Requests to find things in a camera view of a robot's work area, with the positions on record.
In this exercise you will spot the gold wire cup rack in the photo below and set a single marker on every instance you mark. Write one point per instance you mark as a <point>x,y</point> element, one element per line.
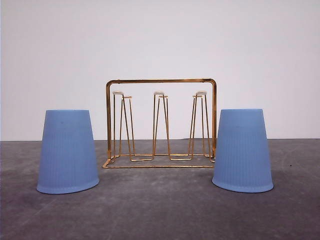
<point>155,123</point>

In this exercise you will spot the blue ribbed cup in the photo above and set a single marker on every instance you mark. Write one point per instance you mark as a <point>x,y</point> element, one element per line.
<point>68,161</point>
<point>241,161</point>

